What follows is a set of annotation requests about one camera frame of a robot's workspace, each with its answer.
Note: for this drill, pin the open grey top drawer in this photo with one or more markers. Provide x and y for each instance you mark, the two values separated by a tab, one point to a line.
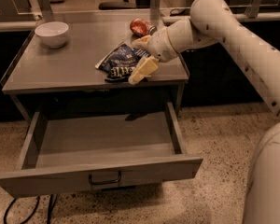
59	154

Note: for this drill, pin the dark counter with rail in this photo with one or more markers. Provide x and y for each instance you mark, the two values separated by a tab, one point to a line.
215	79

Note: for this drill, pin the grey metal cabinet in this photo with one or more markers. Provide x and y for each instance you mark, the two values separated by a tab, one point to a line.
64	83

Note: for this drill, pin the blue Kettle chip bag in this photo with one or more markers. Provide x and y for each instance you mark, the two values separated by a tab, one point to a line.
118	63

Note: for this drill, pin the black drawer handle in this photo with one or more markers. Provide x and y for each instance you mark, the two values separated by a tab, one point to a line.
104	178

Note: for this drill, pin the black office chair base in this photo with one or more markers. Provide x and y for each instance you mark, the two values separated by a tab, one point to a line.
124	4

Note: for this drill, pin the white ceramic bowl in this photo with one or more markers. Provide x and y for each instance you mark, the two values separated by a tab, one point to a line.
53	34

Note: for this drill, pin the red soda can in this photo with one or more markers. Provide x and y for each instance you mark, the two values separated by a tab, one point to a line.
141	28

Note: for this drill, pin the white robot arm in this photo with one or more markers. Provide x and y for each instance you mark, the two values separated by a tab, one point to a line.
210	22

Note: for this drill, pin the small blue snack bar wrapper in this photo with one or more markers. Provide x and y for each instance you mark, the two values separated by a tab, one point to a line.
141	53

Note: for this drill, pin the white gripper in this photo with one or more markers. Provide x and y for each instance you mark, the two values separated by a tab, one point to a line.
160	46

